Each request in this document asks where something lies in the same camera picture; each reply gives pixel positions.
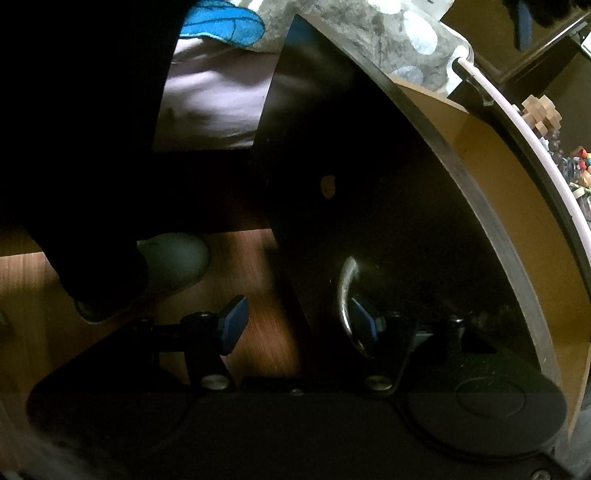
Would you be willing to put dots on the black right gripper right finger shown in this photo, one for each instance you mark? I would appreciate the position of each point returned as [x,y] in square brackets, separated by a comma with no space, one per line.
[365,328]

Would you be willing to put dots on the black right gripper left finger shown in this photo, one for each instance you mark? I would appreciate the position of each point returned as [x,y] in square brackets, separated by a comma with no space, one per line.
[208,337]

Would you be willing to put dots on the metal drawer handle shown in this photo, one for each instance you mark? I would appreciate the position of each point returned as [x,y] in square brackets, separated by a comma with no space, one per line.
[346,295]

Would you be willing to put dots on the dark drawer front panel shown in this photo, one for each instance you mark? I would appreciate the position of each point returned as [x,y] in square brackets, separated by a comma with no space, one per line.
[362,180]

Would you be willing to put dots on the wooden open drawer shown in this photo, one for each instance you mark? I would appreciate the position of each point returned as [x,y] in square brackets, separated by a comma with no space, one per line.
[559,321]

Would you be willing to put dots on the dark green slipper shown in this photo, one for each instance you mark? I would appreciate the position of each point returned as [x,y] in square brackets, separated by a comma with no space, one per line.
[175,261]

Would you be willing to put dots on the pink foam table mat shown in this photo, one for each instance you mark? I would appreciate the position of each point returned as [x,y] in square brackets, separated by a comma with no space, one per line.
[564,181]

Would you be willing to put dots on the wooden burr puzzle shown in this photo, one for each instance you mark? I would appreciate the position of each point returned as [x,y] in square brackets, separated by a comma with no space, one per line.
[541,115]

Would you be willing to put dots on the grey patterned blanket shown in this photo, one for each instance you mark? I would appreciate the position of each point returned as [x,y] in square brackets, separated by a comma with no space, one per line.
[406,39]

